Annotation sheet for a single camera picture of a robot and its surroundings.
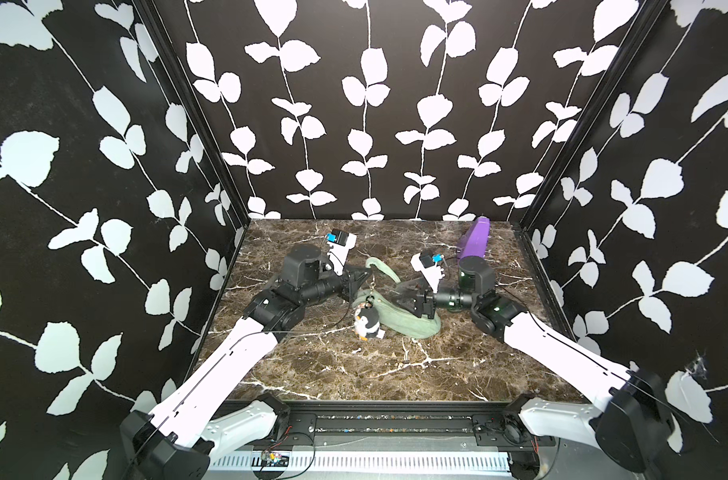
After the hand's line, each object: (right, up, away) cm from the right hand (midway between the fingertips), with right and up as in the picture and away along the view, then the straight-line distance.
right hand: (395, 292), depth 70 cm
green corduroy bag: (0, -8, +10) cm, 13 cm away
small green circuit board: (-30, -41, +1) cm, 51 cm away
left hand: (-6, +6, -3) cm, 9 cm away
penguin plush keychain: (-7, -9, +6) cm, 13 cm away
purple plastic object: (+31, +14, +31) cm, 46 cm away
